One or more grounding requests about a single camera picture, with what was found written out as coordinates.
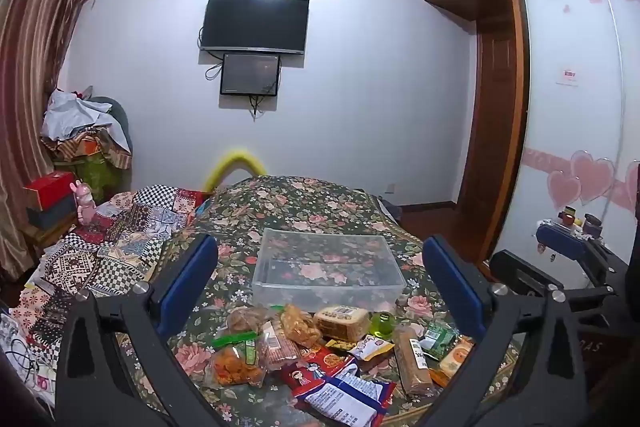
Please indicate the patchwork quilt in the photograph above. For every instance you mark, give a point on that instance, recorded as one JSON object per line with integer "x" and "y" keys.
{"x": 115, "y": 247}

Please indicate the small black monitor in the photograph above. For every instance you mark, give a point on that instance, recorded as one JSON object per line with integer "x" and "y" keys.
{"x": 250, "y": 74}

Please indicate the floral blanket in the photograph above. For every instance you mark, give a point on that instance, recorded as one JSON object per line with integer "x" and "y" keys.
{"x": 300, "y": 207}

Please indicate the yellow foam tube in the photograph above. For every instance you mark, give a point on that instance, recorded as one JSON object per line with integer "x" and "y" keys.
{"x": 235, "y": 157}

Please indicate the fried snack clear packet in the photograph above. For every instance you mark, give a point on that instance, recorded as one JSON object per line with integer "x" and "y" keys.
{"x": 300, "y": 329}

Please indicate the green pea snack packet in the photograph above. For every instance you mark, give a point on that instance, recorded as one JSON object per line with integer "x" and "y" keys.
{"x": 437, "y": 339}

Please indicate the sponge cake packet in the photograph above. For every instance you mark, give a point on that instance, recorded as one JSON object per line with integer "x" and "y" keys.
{"x": 340, "y": 322}

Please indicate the blue white snack packet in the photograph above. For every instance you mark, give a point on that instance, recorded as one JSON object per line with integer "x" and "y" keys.
{"x": 345, "y": 399}

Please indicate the black wall television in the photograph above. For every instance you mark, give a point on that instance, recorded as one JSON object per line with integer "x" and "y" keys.
{"x": 255, "y": 24}

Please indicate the clear plastic container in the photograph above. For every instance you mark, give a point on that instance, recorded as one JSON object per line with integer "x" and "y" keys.
{"x": 325, "y": 279}

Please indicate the small black yellow packet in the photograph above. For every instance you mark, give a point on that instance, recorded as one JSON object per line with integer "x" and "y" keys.
{"x": 341, "y": 345}

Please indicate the white sliding wardrobe door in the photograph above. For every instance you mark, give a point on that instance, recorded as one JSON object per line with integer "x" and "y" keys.
{"x": 575, "y": 132}

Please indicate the red box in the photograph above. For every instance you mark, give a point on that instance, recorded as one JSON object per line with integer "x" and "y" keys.
{"x": 47, "y": 189}

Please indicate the orange round print packet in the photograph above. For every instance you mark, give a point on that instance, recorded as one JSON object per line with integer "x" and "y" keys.
{"x": 455, "y": 359}

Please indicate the dark jar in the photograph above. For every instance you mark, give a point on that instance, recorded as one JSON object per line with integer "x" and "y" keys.
{"x": 593, "y": 225}

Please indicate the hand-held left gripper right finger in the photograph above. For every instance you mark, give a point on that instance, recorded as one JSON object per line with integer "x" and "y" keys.
{"x": 450, "y": 287}

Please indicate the pile of clothes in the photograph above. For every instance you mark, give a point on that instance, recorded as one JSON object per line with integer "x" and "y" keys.
{"x": 75, "y": 112}

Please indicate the wooden door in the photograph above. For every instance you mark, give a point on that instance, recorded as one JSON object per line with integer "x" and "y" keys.
{"x": 492, "y": 117}

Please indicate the small yellow white packet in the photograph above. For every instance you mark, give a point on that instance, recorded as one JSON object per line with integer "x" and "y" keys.
{"x": 370, "y": 347}

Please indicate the orange snack packet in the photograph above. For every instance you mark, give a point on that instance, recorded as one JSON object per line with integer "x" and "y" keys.
{"x": 232, "y": 367}

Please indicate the pink sausage packet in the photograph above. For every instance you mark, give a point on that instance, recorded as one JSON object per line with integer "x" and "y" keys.
{"x": 277, "y": 349}

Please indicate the pink rabbit toy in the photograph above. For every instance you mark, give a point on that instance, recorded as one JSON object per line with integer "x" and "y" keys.
{"x": 85, "y": 204}

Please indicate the red white door sticker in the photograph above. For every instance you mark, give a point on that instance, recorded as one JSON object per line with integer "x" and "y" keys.
{"x": 569, "y": 76}

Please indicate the striped curtain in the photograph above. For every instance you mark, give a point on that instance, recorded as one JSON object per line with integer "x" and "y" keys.
{"x": 35, "y": 32}

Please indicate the brown bun packet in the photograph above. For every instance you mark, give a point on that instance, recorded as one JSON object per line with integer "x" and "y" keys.
{"x": 245, "y": 319}

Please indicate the green jelly cup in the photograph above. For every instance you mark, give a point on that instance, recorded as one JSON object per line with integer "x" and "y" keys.
{"x": 383, "y": 326}

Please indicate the green bag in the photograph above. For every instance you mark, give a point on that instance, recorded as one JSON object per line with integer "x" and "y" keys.
{"x": 95, "y": 174}

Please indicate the small colourful ornament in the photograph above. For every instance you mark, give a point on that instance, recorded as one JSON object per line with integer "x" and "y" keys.
{"x": 568, "y": 214}

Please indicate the red cartoon snack packet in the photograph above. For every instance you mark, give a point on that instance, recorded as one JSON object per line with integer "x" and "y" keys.
{"x": 305, "y": 377}

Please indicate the green trimmed clear packet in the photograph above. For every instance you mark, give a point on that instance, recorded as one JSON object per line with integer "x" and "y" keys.
{"x": 235, "y": 338}

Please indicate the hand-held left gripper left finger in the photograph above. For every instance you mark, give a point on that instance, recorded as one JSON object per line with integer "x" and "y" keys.
{"x": 187, "y": 287}

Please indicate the long biscuit packet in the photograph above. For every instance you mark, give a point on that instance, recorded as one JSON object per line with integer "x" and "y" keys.
{"x": 412, "y": 367}

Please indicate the grey box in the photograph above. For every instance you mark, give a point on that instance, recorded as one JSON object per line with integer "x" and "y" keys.
{"x": 52, "y": 214}

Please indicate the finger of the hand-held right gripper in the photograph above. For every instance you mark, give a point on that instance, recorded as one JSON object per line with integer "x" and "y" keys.
{"x": 562, "y": 241}
{"x": 520, "y": 272}

